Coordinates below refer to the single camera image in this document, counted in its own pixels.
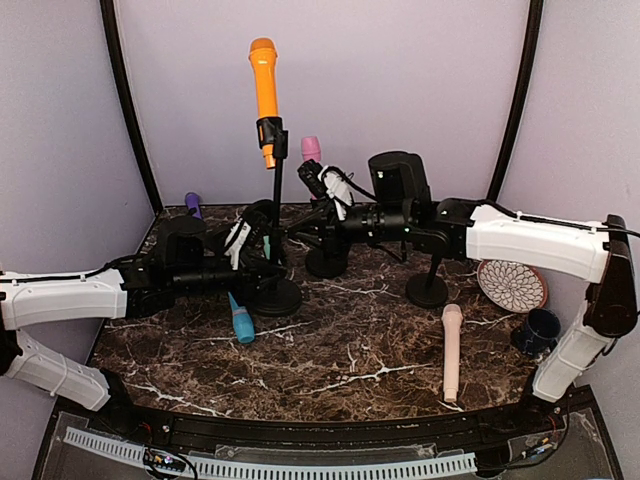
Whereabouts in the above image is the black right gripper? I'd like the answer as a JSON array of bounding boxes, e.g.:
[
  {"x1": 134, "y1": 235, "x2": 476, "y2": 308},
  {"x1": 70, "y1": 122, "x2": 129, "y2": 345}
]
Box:
[{"x1": 287, "y1": 198, "x2": 413, "y2": 262}]

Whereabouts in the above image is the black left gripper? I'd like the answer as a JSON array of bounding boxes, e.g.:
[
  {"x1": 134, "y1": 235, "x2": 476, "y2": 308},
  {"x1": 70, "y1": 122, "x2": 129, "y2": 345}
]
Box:
[{"x1": 170, "y1": 252, "x2": 287, "y2": 307}]

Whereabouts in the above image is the black stand with orange microphone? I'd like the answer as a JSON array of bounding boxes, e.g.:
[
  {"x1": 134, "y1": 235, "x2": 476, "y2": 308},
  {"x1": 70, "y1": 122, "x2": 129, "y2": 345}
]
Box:
[{"x1": 253, "y1": 117, "x2": 302, "y2": 317}]

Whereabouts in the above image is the black stand with pink microphone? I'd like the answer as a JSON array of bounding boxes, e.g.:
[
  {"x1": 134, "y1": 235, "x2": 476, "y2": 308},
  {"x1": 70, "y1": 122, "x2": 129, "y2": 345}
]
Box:
[{"x1": 304, "y1": 199, "x2": 350, "y2": 279}]

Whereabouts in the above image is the pink toy microphone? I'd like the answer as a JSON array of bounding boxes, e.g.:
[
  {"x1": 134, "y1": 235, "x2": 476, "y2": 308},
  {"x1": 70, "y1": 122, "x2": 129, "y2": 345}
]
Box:
[{"x1": 298, "y1": 136, "x2": 324, "y2": 200}]

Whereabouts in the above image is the black stand for beige microphone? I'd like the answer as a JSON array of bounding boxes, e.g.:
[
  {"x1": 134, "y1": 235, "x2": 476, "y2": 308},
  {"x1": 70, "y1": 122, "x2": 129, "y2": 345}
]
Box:
[{"x1": 405, "y1": 255, "x2": 448, "y2": 309}]

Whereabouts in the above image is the beige toy microphone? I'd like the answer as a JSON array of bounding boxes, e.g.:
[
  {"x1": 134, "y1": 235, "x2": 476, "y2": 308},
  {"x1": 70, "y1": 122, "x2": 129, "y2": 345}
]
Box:
[{"x1": 441, "y1": 304, "x2": 463, "y2": 403}]

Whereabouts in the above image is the orange toy microphone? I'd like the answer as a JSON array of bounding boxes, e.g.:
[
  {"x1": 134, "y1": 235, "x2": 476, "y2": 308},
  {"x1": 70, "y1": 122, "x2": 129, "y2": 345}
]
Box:
[{"x1": 249, "y1": 37, "x2": 279, "y2": 169}]

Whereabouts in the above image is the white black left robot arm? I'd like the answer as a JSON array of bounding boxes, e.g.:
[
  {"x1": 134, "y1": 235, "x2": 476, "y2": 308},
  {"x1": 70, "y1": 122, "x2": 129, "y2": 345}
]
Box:
[{"x1": 1, "y1": 215, "x2": 285, "y2": 436}]

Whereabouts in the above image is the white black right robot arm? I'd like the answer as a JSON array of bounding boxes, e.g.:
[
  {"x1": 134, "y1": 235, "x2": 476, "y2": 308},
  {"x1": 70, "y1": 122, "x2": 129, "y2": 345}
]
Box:
[{"x1": 287, "y1": 151, "x2": 639, "y2": 434}]

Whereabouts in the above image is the mint green toy microphone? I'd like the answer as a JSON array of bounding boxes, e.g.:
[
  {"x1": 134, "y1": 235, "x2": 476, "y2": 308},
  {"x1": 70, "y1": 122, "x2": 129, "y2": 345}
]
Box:
[{"x1": 263, "y1": 236, "x2": 271, "y2": 260}]

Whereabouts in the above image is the blue toy microphone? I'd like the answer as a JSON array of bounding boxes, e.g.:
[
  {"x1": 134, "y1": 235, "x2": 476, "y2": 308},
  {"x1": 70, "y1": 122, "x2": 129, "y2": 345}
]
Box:
[{"x1": 228, "y1": 292, "x2": 255, "y2": 344}]

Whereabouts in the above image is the purple toy microphone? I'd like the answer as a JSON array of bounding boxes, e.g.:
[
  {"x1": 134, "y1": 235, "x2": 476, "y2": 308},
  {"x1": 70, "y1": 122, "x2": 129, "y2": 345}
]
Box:
[{"x1": 185, "y1": 192, "x2": 203, "y2": 219}]

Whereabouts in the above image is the white floral plate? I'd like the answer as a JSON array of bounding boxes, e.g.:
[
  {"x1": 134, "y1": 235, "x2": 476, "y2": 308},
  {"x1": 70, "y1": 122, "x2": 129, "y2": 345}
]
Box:
[{"x1": 476, "y1": 260, "x2": 548, "y2": 314}]

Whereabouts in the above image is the dark blue mug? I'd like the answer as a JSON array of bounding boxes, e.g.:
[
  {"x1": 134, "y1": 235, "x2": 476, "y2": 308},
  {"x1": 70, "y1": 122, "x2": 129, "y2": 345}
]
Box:
[{"x1": 511, "y1": 308, "x2": 561, "y2": 358}]

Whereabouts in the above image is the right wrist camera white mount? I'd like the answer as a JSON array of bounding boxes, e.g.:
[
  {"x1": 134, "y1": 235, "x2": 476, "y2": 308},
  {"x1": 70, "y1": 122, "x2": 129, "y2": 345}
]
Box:
[{"x1": 297, "y1": 160, "x2": 355, "y2": 221}]

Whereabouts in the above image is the white slotted cable duct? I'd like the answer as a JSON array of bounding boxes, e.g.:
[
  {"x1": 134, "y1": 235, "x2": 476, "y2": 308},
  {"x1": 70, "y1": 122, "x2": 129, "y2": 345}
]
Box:
[{"x1": 62, "y1": 427, "x2": 477, "y2": 479}]

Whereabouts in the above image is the black left corner post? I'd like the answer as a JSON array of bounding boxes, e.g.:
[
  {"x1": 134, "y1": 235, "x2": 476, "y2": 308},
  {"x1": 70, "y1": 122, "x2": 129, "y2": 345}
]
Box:
[{"x1": 99, "y1": 0, "x2": 164, "y2": 216}]

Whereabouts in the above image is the black corner post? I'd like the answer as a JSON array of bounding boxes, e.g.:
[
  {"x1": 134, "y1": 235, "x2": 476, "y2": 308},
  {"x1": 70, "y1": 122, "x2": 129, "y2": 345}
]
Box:
[
  {"x1": 486, "y1": 0, "x2": 544, "y2": 201},
  {"x1": 99, "y1": 0, "x2": 164, "y2": 216}
]

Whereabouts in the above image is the black aluminium rail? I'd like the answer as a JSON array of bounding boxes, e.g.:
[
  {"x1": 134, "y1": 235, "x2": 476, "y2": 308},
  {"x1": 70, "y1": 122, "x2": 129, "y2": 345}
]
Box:
[{"x1": 54, "y1": 389, "x2": 596, "y2": 456}]

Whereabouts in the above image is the black right corner post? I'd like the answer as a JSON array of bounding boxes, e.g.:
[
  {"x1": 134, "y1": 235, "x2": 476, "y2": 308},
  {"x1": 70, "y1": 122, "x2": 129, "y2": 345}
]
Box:
[{"x1": 486, "y1": 0, "x2": 544, "y2": 201}]

